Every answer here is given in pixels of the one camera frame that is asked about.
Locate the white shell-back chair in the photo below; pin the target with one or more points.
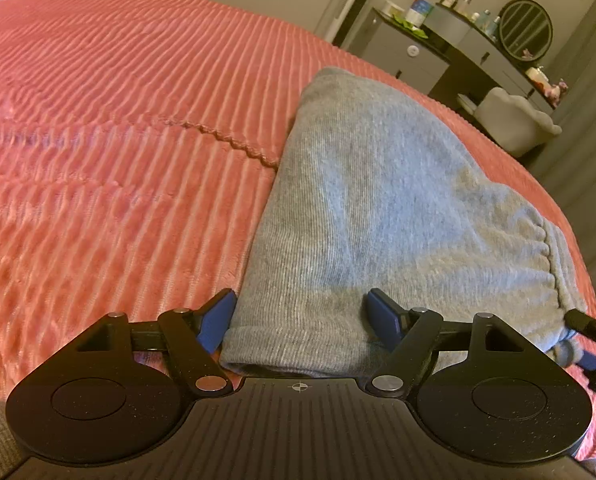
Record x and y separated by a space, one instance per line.
513 120

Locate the grey vanity desk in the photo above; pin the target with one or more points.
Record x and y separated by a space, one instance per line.
478 55

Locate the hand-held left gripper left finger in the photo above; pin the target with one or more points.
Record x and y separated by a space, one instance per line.
220 310

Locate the blue bottle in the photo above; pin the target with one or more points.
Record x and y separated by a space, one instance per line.
496 26
485 19

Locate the blue and white box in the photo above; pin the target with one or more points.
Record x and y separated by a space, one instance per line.
418 12

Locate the grey curtain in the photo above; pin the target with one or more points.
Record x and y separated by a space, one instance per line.
588 160

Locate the pink plush toy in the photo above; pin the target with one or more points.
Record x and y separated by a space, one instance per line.
557 92

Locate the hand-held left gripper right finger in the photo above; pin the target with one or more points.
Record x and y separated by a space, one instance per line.
383 312

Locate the grey pants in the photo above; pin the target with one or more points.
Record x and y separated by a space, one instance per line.
378 185

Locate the pink ribbed blanket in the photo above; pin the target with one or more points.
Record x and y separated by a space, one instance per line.
102 135

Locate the grey nightstand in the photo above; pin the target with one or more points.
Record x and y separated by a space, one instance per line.
408 60

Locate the white jar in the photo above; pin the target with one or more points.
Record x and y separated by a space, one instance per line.
536 76

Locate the round black-framed mirror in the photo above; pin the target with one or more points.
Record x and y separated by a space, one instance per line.
525 27

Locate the white cup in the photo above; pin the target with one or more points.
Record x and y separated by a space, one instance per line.
393 9

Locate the cream bottle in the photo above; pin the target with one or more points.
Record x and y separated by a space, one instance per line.
465 6

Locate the green leaf-shaped tray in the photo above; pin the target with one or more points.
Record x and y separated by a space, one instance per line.
410 27

